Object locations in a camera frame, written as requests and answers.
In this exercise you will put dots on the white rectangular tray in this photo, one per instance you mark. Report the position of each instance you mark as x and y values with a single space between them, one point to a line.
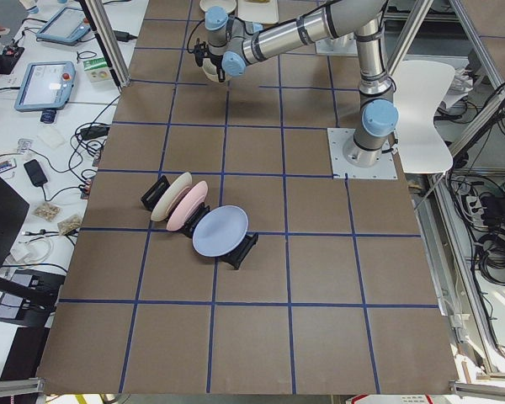
264 12

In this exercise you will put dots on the far teach pendant tablet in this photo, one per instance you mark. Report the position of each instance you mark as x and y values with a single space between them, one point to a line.
66 27

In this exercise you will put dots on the near teach pendant tablet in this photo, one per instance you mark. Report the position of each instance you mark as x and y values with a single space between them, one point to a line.
46 85

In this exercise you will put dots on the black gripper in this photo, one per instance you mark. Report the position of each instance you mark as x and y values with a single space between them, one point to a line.
218 68

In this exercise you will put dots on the lavender blue plate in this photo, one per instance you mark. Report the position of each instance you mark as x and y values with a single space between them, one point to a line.
220 231

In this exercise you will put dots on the pink plate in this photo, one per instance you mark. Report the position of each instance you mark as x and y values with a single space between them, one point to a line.
187 206

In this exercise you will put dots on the white ceramic bowl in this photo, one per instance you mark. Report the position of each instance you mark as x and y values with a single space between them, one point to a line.
214 72

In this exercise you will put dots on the teach pendant tablet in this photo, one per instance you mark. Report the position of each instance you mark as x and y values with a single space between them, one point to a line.
46 85
66 27

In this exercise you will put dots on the cream plate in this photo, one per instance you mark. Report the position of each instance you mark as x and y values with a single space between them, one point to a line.
171 197

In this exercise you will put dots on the white shallow plate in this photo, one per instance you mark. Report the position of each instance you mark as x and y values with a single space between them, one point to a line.
229 6

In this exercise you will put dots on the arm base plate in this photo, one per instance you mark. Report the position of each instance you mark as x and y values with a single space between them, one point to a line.
348 162
342 46

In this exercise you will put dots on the aluminium frame post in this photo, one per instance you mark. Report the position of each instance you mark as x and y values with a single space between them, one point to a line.
100 25

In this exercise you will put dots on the black power adapter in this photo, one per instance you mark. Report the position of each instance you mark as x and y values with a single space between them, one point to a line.
35 173

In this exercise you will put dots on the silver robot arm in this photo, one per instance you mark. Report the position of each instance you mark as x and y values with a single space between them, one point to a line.
232 44

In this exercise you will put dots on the white green box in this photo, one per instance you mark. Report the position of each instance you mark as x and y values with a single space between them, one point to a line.
96 69

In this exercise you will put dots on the black dish rack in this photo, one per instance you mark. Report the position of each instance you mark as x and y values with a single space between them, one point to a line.
234 257

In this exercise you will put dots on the white chair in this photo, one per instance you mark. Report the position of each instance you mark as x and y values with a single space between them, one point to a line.
420 89

